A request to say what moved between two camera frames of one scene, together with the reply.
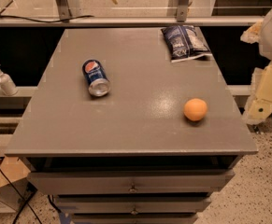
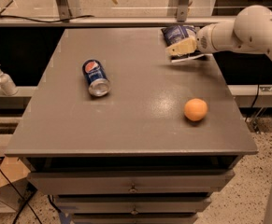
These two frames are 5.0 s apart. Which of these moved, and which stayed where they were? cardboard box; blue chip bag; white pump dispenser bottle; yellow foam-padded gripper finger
Moved: yellow foam-padded gripper finger
Stayed: white pump dispenser bottle; cardboard box; blue chip bag
